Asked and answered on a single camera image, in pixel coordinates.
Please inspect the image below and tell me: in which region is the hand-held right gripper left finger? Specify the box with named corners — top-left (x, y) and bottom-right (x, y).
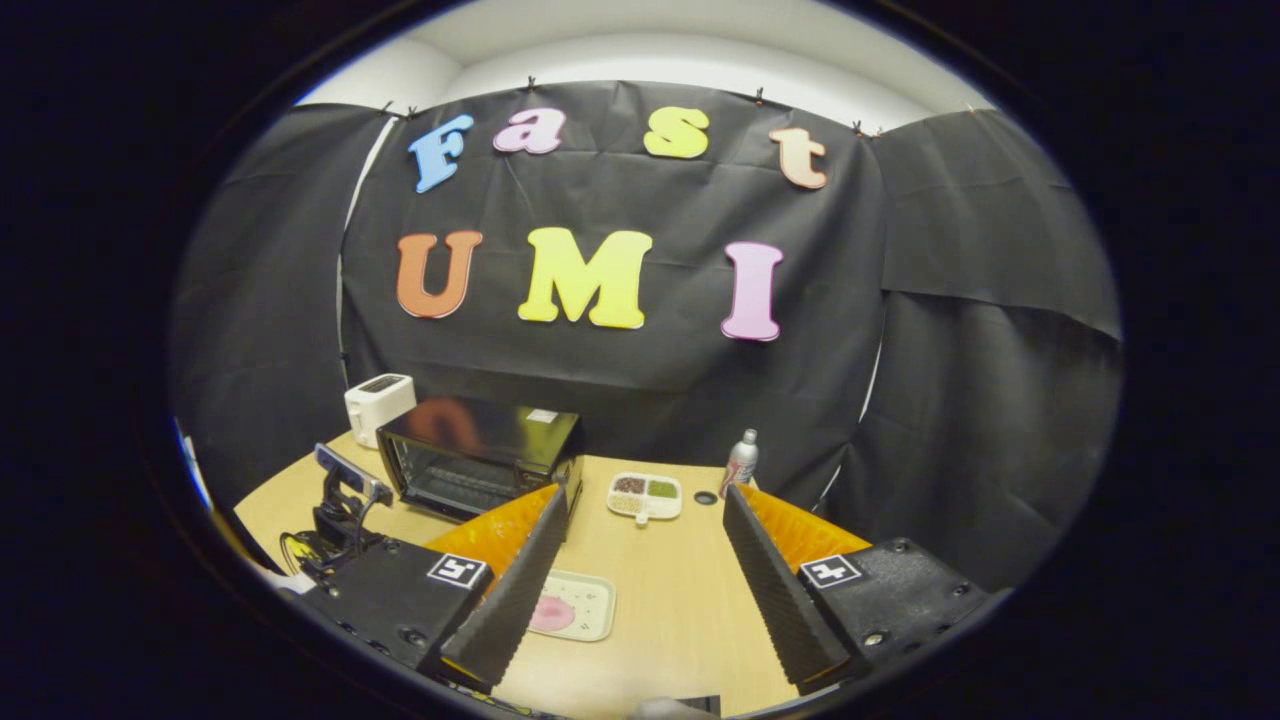
top-left (300, 483), bottom-right (569, 693)

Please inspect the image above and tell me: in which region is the silver drink bottle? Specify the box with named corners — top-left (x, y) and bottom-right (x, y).
top-left (720, 429), bottom-right (760, 499)

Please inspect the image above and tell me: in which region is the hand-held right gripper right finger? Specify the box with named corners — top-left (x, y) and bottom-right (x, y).
top-left (722, 483), bottom-right (991, 696)

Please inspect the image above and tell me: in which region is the white divided snack dish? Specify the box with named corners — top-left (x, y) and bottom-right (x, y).
top-left (607, 472), bottom-right (684, 526)

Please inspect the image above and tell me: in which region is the black electric oven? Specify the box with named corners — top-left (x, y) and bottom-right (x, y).
top-left (313, 397), bottom-right (586, 541)

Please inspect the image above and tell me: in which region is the white rectangular food tray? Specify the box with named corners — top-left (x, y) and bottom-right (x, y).
top-left (528, 570), bottom-right (618, 643)

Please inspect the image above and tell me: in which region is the white toaster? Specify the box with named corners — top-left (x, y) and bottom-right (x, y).
top-left (344, 373), bottom-right (418, 449)

